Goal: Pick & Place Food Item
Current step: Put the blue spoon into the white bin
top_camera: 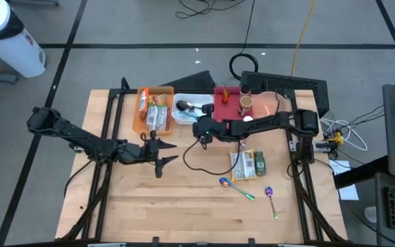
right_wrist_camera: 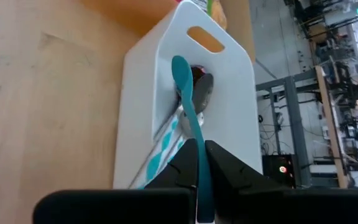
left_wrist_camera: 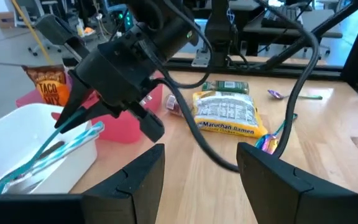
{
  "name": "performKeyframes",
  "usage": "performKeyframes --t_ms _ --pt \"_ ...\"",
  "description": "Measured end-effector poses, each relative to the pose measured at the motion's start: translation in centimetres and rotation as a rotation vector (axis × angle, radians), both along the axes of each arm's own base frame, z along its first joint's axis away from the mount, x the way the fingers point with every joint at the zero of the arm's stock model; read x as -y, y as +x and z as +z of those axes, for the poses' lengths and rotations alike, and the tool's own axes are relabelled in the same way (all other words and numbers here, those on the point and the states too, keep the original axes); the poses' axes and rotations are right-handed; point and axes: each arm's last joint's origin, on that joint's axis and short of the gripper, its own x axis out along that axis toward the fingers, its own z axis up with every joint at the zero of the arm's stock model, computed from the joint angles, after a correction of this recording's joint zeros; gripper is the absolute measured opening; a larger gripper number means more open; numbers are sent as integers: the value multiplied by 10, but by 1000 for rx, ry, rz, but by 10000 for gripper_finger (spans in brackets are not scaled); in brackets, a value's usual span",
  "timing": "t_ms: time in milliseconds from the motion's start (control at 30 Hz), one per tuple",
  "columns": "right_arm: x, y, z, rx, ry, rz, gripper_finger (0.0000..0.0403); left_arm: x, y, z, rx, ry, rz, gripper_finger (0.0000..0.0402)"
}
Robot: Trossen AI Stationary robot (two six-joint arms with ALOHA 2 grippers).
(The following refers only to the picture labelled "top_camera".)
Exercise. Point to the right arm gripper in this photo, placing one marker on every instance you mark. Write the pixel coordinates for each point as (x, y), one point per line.
(209, 130)

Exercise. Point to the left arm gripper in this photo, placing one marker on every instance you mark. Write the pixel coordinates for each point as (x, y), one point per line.
(149, 151)

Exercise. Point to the black spoon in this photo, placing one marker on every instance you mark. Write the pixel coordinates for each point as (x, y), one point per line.
(182, 105)

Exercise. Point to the green pink ramen packet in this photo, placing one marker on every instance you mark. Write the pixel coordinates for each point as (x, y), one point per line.
(157, 118)

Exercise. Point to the white label spice bottle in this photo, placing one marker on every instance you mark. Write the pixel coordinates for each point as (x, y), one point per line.
(248, 119)

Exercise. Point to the purple spice jar black cap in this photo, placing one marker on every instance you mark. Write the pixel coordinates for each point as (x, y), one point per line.
(245, 90)

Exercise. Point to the orange ramen packet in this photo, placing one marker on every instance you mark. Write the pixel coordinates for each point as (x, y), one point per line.
(143, 103)

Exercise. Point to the yellow red ramen packet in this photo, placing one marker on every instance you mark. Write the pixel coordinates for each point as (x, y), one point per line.
(158, 100)

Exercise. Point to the iridescent green blue spoon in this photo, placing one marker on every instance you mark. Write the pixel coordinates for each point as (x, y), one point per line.
(224, 182)

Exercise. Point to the green spice jar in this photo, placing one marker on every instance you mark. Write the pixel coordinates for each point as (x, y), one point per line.
(260, 164)

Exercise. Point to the purple iridescent spoon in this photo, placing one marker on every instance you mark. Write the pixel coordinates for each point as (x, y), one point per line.
(269, 191)

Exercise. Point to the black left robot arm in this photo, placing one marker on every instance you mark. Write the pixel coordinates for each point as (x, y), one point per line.
(81, 139)

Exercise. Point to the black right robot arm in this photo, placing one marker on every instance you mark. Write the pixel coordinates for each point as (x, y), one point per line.
(269, 125)

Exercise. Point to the white plastic bin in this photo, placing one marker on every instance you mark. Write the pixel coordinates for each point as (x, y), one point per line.
(183, 120)

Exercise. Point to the red plastic bin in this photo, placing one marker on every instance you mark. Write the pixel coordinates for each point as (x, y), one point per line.
(225, 111)

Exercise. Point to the orange plastic bin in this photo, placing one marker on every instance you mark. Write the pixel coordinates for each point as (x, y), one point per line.
(135, 120)

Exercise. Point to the black flat panel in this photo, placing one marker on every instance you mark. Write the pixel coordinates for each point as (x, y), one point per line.
(194, 81)

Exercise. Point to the translucent pink bowl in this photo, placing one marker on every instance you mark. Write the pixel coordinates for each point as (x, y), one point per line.
(264, 106)

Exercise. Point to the black mesh computer case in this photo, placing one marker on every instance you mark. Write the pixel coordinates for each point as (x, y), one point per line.
(286, 84)

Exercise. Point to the yellow clamp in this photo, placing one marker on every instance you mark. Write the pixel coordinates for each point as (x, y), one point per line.
(337, 138)

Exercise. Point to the white paper sheet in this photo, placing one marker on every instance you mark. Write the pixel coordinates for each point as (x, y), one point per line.
(350, 193)

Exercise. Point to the black desk leg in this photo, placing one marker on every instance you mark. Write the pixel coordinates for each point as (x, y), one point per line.
(358, 173)

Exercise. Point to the computer mouse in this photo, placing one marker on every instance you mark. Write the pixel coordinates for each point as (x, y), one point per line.
(370, 214)

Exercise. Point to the white trash can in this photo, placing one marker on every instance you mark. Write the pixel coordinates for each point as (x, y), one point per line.
(9, 41)

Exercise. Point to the black aluminium table frame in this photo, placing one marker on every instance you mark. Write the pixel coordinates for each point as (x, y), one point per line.
(129, 91)

